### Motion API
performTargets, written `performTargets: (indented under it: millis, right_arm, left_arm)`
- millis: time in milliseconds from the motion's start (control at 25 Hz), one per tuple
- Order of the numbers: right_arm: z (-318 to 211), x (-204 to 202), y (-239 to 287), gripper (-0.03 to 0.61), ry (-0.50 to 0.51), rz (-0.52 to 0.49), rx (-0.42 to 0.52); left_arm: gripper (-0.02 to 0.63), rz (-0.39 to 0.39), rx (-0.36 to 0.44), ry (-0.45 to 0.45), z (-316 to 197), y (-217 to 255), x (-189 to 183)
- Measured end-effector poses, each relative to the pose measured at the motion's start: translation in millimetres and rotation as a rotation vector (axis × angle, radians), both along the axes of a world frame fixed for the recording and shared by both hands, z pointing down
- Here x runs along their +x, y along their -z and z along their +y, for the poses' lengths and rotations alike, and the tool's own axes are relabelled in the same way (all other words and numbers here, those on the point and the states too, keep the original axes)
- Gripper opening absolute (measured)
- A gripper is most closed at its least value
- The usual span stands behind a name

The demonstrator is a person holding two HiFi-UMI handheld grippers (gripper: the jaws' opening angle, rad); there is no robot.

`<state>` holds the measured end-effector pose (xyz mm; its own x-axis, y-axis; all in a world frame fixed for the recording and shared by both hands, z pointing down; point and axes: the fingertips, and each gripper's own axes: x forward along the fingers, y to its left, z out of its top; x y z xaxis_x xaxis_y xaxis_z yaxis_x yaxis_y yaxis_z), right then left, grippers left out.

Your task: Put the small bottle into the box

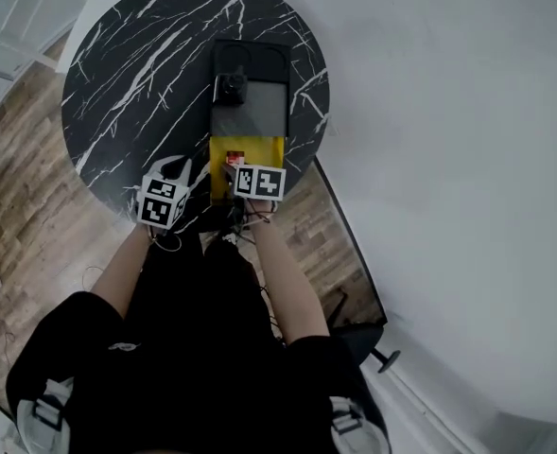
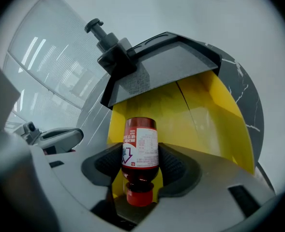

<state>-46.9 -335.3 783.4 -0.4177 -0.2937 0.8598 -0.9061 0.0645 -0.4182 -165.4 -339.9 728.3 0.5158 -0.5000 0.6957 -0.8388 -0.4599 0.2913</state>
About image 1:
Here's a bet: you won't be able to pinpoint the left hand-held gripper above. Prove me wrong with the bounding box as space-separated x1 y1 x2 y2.
137 155 212 231

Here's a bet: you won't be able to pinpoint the person's right forearm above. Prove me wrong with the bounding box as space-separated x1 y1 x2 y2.
249 209 332 345

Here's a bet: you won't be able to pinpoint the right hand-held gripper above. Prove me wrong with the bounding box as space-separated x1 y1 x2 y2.
232 164 287 203

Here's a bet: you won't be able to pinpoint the black box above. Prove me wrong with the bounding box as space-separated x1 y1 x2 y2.
208 39 293 140

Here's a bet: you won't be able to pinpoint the black chair base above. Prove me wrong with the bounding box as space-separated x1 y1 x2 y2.
327 288 402 375

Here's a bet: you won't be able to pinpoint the person's black clothing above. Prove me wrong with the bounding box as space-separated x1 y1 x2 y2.
5 234 393 454

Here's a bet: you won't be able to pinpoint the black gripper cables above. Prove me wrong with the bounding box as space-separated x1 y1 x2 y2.
220 195 280 246

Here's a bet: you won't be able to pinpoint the white shelf frame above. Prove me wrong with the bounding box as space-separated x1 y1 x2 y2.
0 0 143 82

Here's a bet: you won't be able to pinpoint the yellow packet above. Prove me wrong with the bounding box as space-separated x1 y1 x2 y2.
209 134 287 208

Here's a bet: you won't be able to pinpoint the person's left forearm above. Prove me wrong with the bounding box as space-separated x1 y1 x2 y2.
90 227 166 322

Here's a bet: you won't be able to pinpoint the small dark bottle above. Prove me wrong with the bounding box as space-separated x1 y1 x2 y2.
213 65 250 109

